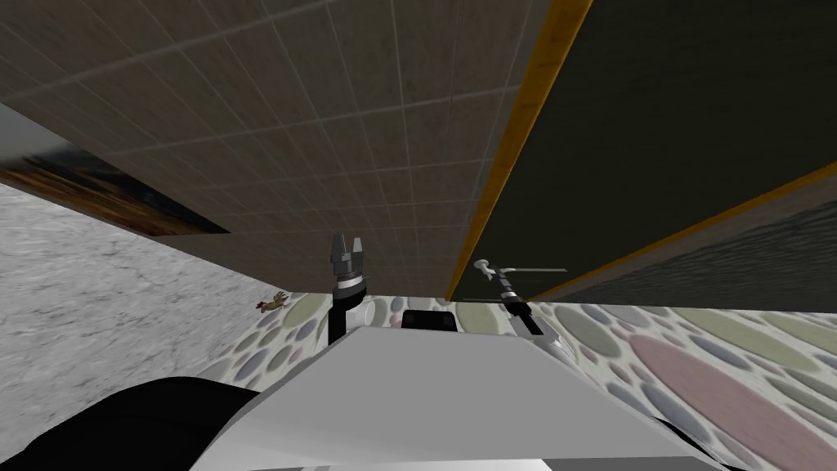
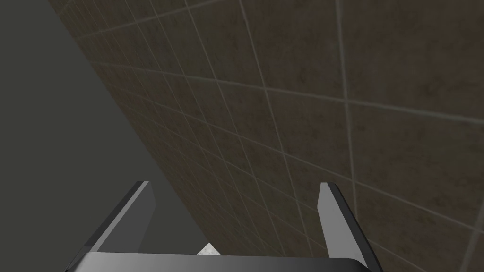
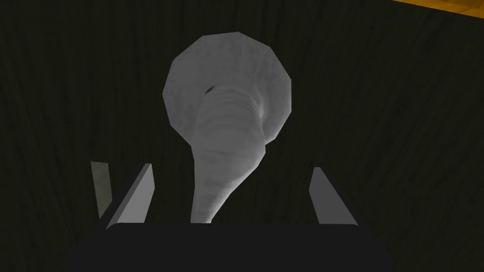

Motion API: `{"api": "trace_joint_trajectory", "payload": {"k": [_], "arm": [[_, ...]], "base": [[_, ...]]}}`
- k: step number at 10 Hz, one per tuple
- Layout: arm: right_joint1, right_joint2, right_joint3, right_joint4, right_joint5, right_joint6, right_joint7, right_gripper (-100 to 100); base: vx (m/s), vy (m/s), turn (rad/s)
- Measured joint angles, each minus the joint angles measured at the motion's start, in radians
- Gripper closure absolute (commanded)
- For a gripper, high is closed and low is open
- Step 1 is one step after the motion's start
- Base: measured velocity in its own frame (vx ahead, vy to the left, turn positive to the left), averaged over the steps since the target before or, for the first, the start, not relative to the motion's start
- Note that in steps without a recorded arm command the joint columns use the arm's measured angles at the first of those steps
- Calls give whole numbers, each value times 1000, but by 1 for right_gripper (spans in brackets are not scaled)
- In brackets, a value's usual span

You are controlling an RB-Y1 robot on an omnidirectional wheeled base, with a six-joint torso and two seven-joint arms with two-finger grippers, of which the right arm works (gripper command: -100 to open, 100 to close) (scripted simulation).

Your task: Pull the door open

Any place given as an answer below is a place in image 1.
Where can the pastel pebble pattern rug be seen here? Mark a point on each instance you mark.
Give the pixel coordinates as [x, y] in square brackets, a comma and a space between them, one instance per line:
[693, 366]

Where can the dark brown wall picture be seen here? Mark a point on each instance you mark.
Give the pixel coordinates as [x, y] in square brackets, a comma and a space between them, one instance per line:
[98, 193]

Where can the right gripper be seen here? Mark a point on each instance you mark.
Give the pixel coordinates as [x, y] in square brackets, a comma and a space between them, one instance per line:
[505, 282]

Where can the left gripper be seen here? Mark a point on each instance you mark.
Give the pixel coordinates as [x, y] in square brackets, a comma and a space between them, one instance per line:
[346, 267]

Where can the dark green door leaf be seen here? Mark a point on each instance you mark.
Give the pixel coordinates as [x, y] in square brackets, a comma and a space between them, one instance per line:
[654, 131]

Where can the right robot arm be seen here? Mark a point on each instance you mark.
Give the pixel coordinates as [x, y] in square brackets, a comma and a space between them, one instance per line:
[523, 315]

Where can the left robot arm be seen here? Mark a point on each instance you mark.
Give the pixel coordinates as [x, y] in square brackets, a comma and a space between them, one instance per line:
[337, 322]

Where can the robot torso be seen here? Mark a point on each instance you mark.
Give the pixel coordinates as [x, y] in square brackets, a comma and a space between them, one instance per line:
[418, 399]

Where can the small red rooster figure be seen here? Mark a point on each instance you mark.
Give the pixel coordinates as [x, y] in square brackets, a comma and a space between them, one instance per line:
[275, 303]

